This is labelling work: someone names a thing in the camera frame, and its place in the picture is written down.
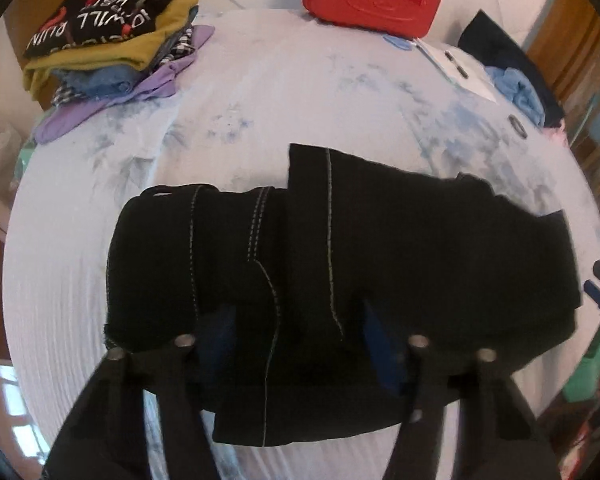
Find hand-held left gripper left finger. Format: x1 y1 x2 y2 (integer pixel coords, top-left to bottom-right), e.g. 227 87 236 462
42 305 237 480

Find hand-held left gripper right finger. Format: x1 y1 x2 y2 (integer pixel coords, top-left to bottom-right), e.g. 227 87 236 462
364 305 566 480

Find black pants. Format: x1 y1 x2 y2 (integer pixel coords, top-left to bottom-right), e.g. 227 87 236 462
103 143 583 448

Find stack of folded clothes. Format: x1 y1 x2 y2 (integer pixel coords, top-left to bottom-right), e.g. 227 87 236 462
33 25 216 143

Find green cloth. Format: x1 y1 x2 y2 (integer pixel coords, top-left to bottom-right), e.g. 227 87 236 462
562 325 600 402

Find pink garment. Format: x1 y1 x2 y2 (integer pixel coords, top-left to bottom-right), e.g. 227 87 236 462
545 125 572 147

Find light blue garment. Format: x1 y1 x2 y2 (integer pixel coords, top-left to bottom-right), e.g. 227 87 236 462
485 66 548 126

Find white notepad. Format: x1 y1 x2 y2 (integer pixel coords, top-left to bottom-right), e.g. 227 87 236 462
415 37 498 103

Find dark navy garment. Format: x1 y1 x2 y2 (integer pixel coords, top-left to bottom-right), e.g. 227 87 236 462
457 10 565 128

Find black marker pen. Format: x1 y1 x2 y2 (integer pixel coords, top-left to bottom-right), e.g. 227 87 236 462
445 50 469 79

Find teal garment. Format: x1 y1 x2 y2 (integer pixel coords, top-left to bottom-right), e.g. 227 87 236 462
14 135 37 168

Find blue denim garment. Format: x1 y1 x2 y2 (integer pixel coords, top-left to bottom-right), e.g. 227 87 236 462
60 65 146 98

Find mustard yellow garment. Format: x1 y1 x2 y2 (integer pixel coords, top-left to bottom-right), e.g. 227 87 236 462
22 0 199 93

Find black-white checked garment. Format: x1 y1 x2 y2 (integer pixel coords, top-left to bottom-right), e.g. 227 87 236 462
52 27 196 106

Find black printed t-shirt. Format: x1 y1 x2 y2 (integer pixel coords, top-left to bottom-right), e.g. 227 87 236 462
22 0 183 59

